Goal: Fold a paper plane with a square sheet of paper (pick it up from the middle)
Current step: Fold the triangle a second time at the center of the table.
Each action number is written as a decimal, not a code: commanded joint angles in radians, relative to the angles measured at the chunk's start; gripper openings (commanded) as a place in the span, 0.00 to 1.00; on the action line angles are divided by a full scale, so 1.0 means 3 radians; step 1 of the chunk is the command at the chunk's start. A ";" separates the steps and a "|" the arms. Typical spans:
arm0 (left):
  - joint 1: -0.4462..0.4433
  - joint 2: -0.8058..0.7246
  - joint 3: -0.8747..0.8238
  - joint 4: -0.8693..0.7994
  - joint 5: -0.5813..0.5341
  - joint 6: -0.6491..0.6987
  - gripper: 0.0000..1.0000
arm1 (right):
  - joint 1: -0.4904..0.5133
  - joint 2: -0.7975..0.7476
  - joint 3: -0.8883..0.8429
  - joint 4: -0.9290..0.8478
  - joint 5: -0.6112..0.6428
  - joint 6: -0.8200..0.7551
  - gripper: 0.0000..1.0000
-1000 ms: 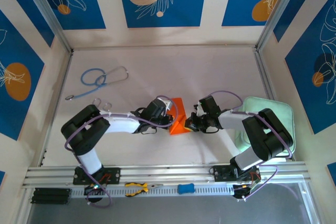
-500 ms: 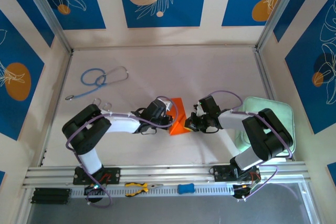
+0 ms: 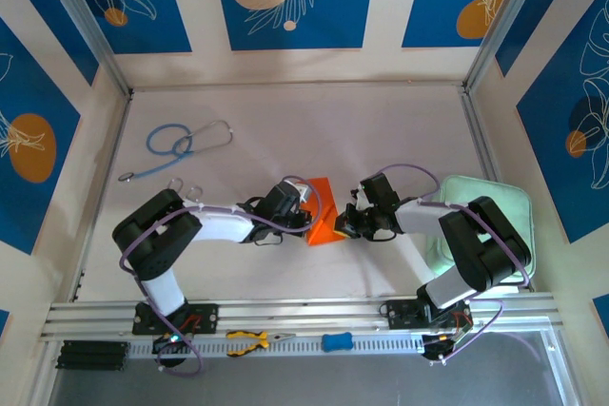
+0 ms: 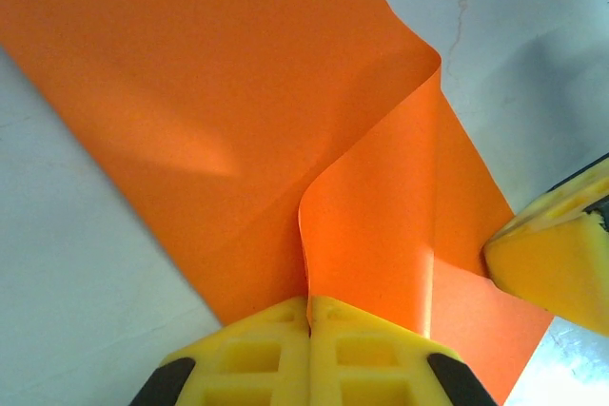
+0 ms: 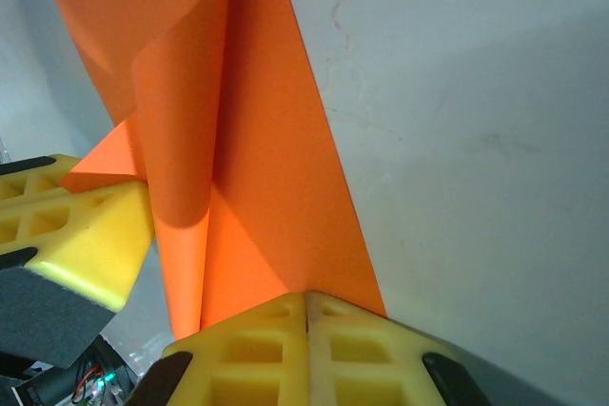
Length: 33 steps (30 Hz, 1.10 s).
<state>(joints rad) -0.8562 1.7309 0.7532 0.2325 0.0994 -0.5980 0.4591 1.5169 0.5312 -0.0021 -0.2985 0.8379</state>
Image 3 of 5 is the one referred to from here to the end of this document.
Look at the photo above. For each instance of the orange paper sheet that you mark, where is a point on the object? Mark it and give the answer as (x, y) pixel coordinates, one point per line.
(323, 235)

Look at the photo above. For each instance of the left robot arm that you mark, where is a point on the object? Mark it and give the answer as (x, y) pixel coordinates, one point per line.
(152, 244)

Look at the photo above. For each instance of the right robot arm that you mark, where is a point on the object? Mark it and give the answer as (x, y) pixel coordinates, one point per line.
(480, 244)

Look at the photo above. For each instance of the blue bone-shaped block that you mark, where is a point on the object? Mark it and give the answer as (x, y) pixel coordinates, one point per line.
(337, 342)

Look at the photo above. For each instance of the mint green cushion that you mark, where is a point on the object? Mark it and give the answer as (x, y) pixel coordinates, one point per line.
(514, 197)

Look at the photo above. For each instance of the blue stethoscope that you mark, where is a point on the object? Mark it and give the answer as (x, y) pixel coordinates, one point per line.
(126, 176)

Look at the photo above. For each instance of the black ribbed block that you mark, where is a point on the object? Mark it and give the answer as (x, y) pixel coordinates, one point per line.
(92, 356)

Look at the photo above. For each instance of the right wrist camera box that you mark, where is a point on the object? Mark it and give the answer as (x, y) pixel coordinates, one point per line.
(361, 200)

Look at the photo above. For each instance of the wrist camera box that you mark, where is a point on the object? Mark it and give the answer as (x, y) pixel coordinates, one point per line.
(304, 192)
(361, 200)

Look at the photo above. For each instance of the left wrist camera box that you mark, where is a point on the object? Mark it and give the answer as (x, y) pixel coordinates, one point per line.
(304, 192)

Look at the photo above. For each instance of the aluminium rail frame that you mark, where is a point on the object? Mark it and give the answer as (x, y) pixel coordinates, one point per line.
(304, 313)

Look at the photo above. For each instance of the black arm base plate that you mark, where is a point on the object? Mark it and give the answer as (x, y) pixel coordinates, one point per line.
(402, 315)
(209, 318)

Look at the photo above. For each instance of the aluminium frame post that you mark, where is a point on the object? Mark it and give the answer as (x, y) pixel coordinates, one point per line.
(503, 21)
(87, 21)

